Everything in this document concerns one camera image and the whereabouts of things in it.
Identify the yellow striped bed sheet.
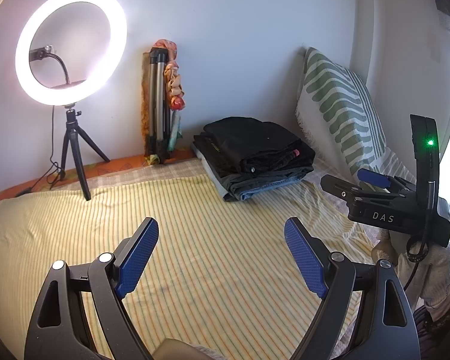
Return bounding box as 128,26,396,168
0,175,372,359

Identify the white ring light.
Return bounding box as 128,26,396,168
14,0,128,106

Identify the green white patterned pillow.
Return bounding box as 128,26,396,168
296,47,416,183

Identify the stack of folded clothes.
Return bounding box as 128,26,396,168
193,116,315,202

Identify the folded silver tripod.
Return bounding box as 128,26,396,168
148,46,170,164

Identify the white checkered blanket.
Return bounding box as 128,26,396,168
52,158,348,215

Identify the black mini tripod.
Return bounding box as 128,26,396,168
51,103,110,201

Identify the black tracker with green led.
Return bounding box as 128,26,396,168
410,114,440,209

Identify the gloved right hand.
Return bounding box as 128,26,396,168
371,229,450,322

